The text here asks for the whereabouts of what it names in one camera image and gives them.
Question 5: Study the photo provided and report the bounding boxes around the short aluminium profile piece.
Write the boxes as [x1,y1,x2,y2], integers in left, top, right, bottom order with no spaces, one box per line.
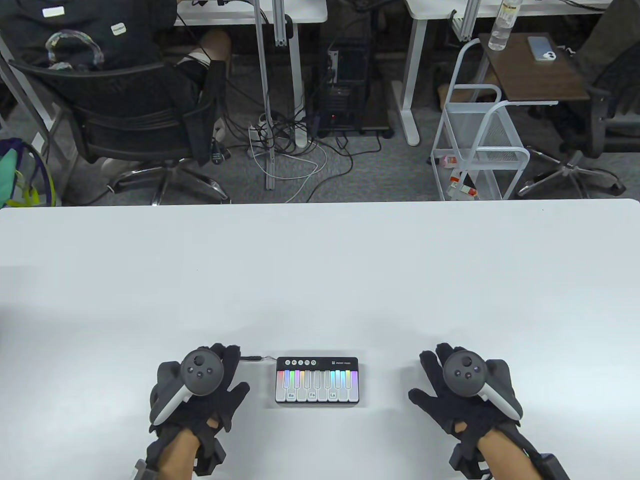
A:
[451,0,482,42]
[272,0,293,48]

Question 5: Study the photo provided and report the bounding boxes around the red and white packet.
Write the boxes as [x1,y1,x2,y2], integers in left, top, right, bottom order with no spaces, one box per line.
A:
[448,170,478,198]

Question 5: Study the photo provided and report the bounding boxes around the light blue smartphone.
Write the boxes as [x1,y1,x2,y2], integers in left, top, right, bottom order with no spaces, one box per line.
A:
[527,35,558,62]

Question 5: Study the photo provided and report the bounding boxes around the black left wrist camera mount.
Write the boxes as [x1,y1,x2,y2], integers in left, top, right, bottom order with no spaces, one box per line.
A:
[192,435,226,476]

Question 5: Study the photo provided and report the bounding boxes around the white power strip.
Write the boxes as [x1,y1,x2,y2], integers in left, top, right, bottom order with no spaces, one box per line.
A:
[248,115,271,151]

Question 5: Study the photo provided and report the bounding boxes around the green and purple bag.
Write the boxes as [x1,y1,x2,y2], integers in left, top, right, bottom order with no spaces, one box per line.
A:
[0,137,62,208]

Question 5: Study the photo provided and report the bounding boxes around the black chair with chrome base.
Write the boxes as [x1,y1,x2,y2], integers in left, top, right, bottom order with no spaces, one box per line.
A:
[515,45,640,198]

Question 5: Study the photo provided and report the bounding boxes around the person's left forearm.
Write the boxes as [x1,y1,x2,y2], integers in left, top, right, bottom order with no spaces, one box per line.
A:
[145,430,201,480]

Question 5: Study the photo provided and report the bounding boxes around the person's right forearm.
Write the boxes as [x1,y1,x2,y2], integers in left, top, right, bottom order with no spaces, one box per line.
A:
[477,429,543,480]

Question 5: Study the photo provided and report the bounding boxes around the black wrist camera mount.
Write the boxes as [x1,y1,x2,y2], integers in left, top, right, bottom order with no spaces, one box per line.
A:
[448,441,493,480]
[192,435,226,476]

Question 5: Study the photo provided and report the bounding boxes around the black computer tower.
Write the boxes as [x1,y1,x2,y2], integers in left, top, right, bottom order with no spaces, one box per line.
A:
[314,37,373,138]

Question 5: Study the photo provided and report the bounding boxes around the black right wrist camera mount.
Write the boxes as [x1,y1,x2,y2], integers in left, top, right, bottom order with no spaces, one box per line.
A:
[448,441,493,480]

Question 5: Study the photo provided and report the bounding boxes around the long aluminium profile post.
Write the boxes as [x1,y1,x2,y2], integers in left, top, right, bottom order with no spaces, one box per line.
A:
[254,0,276,191]

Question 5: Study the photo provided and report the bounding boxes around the black cable tangle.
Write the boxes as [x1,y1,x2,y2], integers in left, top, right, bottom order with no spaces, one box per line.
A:
[220,65,383,203]

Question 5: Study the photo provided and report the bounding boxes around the black toy piano white keys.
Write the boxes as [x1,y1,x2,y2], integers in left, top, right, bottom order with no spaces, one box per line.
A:
[274,356,361,407]

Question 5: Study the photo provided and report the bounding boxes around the black right wrist sensor box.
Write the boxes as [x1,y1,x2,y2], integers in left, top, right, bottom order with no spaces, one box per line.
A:
[539,452,571,480]

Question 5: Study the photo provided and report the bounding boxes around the grey hand controller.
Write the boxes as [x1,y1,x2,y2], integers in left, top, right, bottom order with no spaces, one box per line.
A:
[150,349,225,427]
[442,351,522,421]

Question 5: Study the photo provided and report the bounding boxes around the brown wooden side table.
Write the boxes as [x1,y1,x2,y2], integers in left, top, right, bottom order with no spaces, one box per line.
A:
[477,32,591,108]

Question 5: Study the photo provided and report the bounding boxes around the white metal trolley cart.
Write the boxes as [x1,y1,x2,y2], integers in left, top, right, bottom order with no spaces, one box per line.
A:
[430,39,531,202]

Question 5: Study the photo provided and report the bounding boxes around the black mesh office chair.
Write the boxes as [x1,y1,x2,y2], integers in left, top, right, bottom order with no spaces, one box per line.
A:
[6,57,233,206]

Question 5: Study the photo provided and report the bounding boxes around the person's left hand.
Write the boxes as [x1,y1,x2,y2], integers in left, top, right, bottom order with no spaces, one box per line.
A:
[148,342,251,441]

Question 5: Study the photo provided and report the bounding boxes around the white office desk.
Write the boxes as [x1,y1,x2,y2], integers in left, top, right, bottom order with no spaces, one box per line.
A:
[175,0,328,148]
[390,0,613,147]

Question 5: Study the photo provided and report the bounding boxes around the person's right hand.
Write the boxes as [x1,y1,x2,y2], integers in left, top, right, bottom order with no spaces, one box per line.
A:
[407,342,525,441]

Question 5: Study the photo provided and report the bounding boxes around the clear plastic water bottle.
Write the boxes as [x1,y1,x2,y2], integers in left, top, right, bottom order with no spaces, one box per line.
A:
[487,0,523,52]

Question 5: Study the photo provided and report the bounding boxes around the white cable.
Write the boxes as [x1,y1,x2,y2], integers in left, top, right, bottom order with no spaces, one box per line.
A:
[251,142,329,182]

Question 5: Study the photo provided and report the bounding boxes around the clear iridescent headphones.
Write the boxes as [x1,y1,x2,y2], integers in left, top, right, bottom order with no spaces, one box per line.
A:
[45,29,105,71]

